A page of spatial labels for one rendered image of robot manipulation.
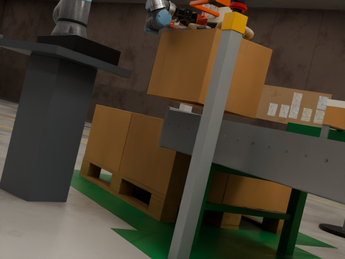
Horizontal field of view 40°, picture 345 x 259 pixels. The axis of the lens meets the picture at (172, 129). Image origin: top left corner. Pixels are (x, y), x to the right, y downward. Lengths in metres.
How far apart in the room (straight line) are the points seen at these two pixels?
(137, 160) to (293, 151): 1.37
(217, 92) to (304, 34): 10.11
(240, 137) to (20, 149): 1.14
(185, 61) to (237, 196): 0.86
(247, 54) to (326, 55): 8.94
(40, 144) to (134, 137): 0.79
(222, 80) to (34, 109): 1.03
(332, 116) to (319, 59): 7.62
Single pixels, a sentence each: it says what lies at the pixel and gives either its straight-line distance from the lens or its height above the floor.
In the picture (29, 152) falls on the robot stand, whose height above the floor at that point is 0.23.
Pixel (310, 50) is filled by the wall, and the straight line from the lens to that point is 11.72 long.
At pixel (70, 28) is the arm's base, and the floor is 0.88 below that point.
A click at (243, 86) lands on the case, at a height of 0.82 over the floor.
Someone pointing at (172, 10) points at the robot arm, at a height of 1.20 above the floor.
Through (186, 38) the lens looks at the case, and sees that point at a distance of 2.75.
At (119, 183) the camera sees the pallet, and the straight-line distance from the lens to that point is 3.06.
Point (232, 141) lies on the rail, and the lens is 1.99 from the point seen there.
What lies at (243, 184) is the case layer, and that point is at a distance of 2.90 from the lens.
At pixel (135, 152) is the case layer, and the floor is 0.31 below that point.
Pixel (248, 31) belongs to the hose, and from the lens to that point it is 2.76.
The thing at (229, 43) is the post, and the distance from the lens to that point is 1.87.
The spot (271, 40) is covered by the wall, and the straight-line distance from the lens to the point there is 12.22.
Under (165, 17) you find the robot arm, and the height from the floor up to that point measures 1.10.
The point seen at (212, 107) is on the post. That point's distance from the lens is 1.84.
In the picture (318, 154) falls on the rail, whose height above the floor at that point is 0.54.
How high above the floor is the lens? 0.52
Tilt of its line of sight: level
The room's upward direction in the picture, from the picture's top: 13 degrees clockwise
